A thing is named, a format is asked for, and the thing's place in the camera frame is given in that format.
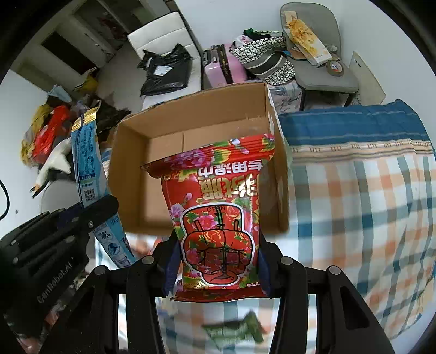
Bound blue long snack packet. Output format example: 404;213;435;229
71;107;136;268

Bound green snack packet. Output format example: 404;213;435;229
202;311;265;350

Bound red floral snack packet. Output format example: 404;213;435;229
142;133;275;302

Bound brown cardboard box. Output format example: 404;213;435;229
108;83;289;236

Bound white goose plush toy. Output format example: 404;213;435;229
30;137;72;199

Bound red plastic bag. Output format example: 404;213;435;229
31;104;70;164

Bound plaid checked bed cover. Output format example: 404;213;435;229
95;99;436;354

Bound black plastic bag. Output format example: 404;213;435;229
137;44;192;97

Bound white padded chair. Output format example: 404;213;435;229
127;11;203;110

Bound pink suitcase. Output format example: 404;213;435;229
202;44;247;88

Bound white flat board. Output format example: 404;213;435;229
349;52;386;106

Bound grey chair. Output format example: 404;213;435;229
280;2;359;111

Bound patterned tote bag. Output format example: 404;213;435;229
229;33;296;86

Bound yellow printed flat box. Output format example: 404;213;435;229
284;11;332;67

